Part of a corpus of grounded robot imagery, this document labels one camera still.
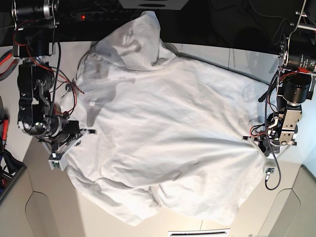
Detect white t-shirt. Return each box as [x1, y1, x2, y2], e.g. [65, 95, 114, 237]
[66, 11, 267, 226]

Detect white box with oval opening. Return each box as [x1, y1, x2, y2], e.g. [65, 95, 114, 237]
[119, 0, 188, 10]

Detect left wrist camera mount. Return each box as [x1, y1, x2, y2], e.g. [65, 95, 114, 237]
[242, 136, 281, 180]

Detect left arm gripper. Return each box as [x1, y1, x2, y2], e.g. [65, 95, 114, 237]
[242, 116, 298, 157]

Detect grey bin with tools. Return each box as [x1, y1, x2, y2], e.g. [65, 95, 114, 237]
[0, 149, 26, 203]

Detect orange grey pliers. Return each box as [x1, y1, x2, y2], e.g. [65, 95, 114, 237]
[0, 49, 19, 81]

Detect orange handled tool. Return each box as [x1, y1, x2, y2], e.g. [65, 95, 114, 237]
[0, 114, 9, 152]

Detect white vent grille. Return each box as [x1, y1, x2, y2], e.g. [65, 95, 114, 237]
[168, 229, 230, 237]

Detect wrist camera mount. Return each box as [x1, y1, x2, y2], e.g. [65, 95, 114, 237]
[242, 136, 281, 180]
[40, 129, 97, 171]

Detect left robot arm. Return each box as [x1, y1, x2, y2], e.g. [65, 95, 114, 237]
[249, 0, 316, 158]

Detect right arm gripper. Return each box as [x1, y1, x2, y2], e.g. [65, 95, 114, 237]
[37, 116, 96, 153]

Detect black power strip red switch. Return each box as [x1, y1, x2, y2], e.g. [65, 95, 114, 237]
[71, 10, 140, 21]

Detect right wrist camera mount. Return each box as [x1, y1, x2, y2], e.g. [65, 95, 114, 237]
[40, 129, 97, 171]

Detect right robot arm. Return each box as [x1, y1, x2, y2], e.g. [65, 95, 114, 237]
[12, 0, 89, 158]

